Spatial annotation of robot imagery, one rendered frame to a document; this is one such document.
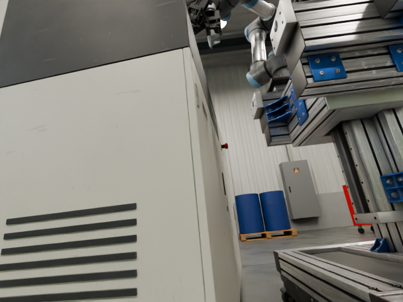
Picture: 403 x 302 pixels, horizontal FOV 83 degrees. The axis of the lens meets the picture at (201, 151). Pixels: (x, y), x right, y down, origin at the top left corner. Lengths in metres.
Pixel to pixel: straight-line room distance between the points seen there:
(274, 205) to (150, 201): 5.21
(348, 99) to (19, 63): 0.98
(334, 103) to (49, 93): 0.82
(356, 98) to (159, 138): 0.63
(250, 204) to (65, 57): 5.11
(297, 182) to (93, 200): 7.15
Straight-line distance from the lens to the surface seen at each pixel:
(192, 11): 1.15
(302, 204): 7.43
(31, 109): 0.73
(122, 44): 0.69
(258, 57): 1.54
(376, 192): 0.93
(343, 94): 0.86
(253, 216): 5.52
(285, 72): 1.32
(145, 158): 0.50
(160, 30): 0.67
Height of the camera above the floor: 0.37
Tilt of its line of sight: 19 degrees up
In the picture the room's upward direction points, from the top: 6 degrees counter-clockwise
